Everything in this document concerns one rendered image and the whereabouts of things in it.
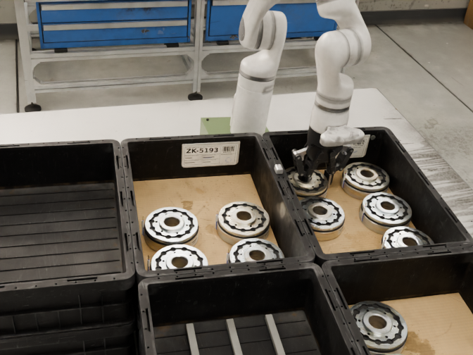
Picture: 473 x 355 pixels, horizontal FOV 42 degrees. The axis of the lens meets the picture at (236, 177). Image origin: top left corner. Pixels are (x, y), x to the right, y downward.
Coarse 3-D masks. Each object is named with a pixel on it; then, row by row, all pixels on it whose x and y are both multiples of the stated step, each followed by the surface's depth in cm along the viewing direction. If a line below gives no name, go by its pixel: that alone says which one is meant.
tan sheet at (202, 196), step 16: (224, 176) 137; (240, 176) 137; (144, 192) 130; (160, 192) 130; (176, 192) 131; (192, 192) 131; (208, 192) 132; (224, 192) 132; (240, 192) 133; (256, 192) 133; (144, 208) 126; (192, 208) 127; (208, 208) 127; (208, 224) 124; (144, 240) 118; (208, 240) 120; (272, 240) 121; (144, 256) 115; (208, 256) 116; (224, 256) 116
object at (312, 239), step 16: (368, 128) 139; (384, 128) 140; (272, 144) 130; (400, 144) 135; (288, 192) 118; (432, 192) 121; (448, 208) 118; (304, 224) 110; (320, 256) 104; (336, 256) 104; (352, 256) 105
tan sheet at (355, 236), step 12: (336, 180) 139; (336, 192) 136; (348, 204) 132; (360, 204) 133; (348, 216) 129; (348, 228) 126; (360, 228) 126; (336, 240) 123; (348, 240) 123; (360, 240) 123; (372, 240) 124; (324, 252) 120; (336, 252) 120
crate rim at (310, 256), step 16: (128, 144) 127; (128, 160) 122; (272, 160) 126; (128, 176) 117; (272, 176) 122; (128, 192) 114; (128, 208) 110; (288, 208) 114; (304, 240) 107; (304, 256) 104; (144, 272) 98; (160, 272) 98; (176, 272) 98; (192, 272) 99
